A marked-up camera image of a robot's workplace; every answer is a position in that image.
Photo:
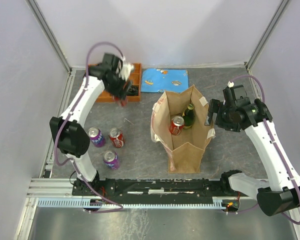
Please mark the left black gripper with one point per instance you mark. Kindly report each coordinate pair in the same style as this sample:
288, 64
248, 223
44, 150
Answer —
121, 92

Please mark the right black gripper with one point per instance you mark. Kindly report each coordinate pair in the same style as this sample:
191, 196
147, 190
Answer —
215, 107

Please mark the red coke can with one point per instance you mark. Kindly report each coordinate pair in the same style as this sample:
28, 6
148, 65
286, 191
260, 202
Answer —
176, 125
116, 137
120, 101

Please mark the green glass bottle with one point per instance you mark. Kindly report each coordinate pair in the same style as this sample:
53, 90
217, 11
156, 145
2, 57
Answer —
188, 116

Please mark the brown canvas tote bag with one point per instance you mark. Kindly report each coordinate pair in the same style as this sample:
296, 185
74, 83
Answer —
185, 151

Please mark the red coke can front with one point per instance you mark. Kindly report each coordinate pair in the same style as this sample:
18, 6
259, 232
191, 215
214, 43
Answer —
116, 137

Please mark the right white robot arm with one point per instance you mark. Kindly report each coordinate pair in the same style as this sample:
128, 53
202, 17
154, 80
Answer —
281, 192

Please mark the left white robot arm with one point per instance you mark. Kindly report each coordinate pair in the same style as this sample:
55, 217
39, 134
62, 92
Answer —
69, 137

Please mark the dark rolled sock right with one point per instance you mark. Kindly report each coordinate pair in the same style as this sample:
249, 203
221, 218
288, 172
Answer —
133, 91

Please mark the orange wooden divider tray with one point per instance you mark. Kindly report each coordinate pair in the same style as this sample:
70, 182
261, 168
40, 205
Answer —
135, 78

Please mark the blue patterned cloth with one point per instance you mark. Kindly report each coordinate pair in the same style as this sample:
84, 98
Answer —
156, 80

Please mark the purple fanta can left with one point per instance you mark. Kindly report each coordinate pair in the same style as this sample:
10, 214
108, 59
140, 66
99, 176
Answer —
96, 137

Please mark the purple fanta can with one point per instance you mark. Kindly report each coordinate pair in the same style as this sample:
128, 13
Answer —
96, 137
110, 158

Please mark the purple fanta can front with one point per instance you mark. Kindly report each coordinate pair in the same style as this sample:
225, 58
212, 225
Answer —
110, 158

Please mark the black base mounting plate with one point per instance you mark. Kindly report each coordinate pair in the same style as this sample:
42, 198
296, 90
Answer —
163, 191

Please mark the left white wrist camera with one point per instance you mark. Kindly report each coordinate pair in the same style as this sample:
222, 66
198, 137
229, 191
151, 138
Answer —
126, 69

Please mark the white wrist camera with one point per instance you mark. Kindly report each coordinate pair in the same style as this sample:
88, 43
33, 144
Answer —
230, 84
126, 69

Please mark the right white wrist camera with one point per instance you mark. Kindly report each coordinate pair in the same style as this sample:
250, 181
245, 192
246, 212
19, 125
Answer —
230, 84

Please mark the left aluminium corner post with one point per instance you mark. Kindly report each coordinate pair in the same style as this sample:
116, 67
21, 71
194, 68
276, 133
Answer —
38, 14

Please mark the aluminium corner post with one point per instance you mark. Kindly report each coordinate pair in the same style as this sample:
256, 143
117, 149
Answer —
279, 12
38, 14

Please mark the right aluminium corner post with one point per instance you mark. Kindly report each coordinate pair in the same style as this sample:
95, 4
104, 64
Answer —
279, 12

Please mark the light blue cable duct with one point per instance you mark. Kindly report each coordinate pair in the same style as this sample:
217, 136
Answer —
86, 203

